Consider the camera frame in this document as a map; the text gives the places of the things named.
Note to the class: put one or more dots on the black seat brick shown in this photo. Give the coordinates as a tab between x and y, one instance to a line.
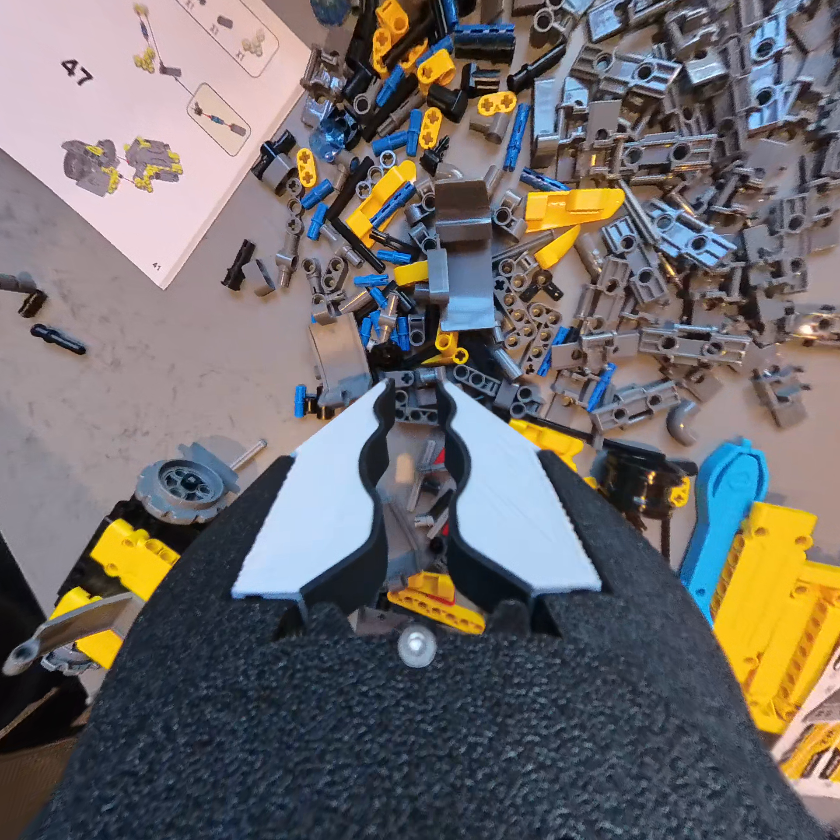
636	485

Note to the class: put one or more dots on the black grey joint brick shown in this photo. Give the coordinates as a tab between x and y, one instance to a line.
279	172

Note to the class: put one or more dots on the large yellow panel brick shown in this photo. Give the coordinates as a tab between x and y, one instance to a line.
774	590

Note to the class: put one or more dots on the blue brick separator tool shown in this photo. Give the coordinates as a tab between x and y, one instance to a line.
722	499

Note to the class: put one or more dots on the instruction booklet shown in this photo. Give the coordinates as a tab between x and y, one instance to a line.
52	131

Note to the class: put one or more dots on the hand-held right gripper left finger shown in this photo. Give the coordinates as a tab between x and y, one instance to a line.
308	518

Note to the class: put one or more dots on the grey curved panel brick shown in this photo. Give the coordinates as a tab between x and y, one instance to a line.
401	551

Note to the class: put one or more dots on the grey rectangular panel brick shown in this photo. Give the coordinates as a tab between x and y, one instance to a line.
341	358

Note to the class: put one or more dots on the yellow holed beam brick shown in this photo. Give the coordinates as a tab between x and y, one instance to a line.
433	600

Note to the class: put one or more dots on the yellow grey brick vehicle model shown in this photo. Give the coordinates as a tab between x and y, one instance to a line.
131	558

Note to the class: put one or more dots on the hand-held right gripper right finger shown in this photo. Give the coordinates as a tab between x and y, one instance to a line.
525	518

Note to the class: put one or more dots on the pile of loose brick parts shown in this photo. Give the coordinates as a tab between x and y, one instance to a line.
656	164

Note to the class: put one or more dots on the printed sticker sheet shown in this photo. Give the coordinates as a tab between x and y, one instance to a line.
814	754

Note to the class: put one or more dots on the grey elbow pipe brick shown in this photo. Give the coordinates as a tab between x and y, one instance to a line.
679	426

